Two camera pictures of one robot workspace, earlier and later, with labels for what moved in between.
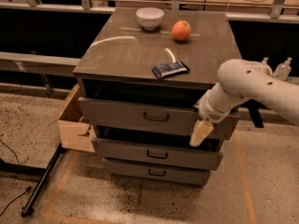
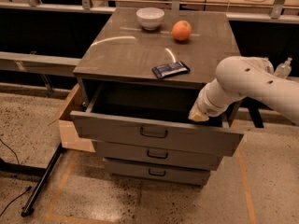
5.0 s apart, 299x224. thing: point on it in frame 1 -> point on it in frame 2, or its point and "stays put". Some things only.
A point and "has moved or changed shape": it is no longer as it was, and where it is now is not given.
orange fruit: x=181 y=30 stays put
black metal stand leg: x=28 y=207 stays put
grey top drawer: x=152 y=116 has moved or changed shape
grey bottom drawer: x=155 y=172 stays put
